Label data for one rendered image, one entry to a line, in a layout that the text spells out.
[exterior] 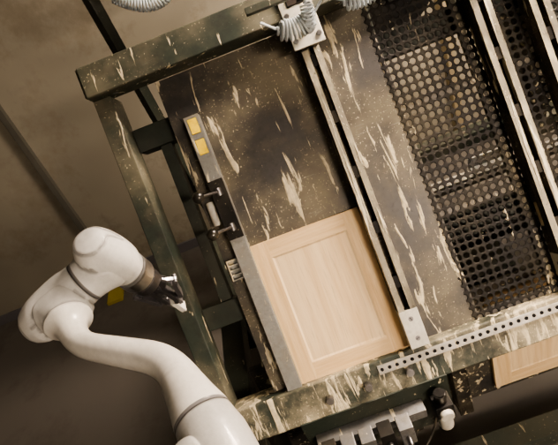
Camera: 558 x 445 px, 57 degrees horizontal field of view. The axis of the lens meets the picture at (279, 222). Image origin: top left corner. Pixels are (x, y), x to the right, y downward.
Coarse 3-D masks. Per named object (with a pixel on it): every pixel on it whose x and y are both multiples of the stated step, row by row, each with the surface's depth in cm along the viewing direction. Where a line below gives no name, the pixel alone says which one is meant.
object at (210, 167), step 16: (192, 144) 164; (208, 144) 164; (208, 160) 164; (208, 176) 165; (240, 224) 166; (240, 240) 165; (240, 256) 166; (256, 272) 166; (256, 288) 166; (256, 304) 166; (272, 320) 166; (272, 336) 167; (288, 352) 167; (288, 368) 167; (288, 384) 168
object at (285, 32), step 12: (264, 0) 139; (276, 0) 139; (288, 0) 141; (360, 0) 143; (372, 0) 147; (252, 12) 140; (264, 24) 145; (288, 24) 145; (300, 24) 144; (288, 36) 146; (300, 36) 147
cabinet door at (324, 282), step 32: (320, 224) 166; (352, 224) 166; (256, 256) 168; (288, 256) 168; (320, 256) 167; (352, 256) 167; (288, 288) 168; (320, 288) 168; (352, 288) 167; (384, 288) 167; (288, 320) 168; (320, 320) 168; (352, 320) 168; (384, 320) 167; (320, 352) 169; (352, 352) 168; (384, 352) 168
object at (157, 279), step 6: (156, 270) 128; (156, 276) 125; (162, 276) 129; (156, 282) 125; (162, 282) 128; (150, 288) 124; (156, 288) 126; (162, 288) 131; (138, 294) 126; (144, 294) 125
